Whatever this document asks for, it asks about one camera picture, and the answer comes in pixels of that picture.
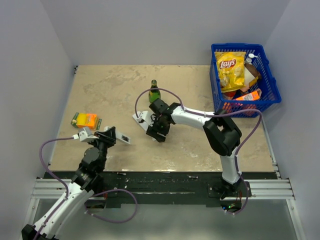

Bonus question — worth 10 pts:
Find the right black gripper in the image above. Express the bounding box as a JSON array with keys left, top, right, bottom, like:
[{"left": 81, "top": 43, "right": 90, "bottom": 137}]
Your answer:
[{"left": 146, "top": 114, "right": 171, "bottom": 143}]

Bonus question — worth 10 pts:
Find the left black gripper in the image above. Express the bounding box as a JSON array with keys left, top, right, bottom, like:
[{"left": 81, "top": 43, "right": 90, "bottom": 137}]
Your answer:
[{"left": 87, "top": 126, "right": 116, "bottom": 170}]

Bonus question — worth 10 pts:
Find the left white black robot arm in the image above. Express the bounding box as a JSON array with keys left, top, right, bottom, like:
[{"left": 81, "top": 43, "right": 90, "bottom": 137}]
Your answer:
[{"left": 21, "top": 126, "right": 117, "bottom": 240}]

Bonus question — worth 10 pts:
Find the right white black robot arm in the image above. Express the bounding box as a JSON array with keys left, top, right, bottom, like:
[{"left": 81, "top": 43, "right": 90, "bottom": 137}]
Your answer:
[{"left": 146, "top": 99, "right": 242, "bottom": 197}]

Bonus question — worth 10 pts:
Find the green glass bottle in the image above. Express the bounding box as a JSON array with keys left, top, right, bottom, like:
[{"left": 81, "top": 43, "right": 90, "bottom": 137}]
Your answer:
[{"left": 148, "top": 79, "right": 161, "bottom": 103}]

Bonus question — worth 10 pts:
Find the yellow chips bag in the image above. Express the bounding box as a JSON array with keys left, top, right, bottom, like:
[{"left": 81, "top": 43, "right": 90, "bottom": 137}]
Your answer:
[{"left": 214, "top": 51, "right": 246, "bottom": 93}]

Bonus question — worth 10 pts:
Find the blue plastic basket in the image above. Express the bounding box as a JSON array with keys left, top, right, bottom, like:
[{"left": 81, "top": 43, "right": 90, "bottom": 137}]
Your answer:
[{"left": 209, "top": 43, "right": 282, "bottom": 118}]

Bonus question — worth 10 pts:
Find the orange carton box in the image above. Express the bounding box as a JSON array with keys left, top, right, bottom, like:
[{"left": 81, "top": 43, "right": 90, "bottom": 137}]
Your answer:
[{"left": 235, "top": 88, "right": 262, "bottom": 101}]

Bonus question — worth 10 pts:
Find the brown white snack package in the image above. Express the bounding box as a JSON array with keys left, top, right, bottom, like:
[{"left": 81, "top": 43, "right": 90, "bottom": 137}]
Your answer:
[{"left": 244, "top": 63, "right": 262, "bottom": 87}]

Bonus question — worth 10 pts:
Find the white cap bottle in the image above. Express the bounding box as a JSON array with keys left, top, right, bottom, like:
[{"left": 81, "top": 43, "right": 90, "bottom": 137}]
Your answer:
[{"left": 245, "top": 53, "right": 258, "bottom": 65}]

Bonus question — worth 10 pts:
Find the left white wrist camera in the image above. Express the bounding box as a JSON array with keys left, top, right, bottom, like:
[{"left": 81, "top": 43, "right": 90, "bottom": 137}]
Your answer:
[{"left": 72, "top": 126, "right": 98, "bottom": 143}]

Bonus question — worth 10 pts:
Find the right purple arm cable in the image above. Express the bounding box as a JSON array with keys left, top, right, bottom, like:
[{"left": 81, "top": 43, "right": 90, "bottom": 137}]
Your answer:
[{"left": 134, "top": 87, "right": 263, "bottom": 213}]

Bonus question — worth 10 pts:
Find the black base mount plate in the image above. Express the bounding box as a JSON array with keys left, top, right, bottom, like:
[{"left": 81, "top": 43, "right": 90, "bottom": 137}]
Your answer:
[{"left": 43, "top": 169, "right": 280, "bottom": 209}]

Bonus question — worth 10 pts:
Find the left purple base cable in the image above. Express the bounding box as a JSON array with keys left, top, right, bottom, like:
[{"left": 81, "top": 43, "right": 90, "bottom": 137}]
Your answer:
[{"left": 84, "top": 188, "right": 138, "bottom": 223}]

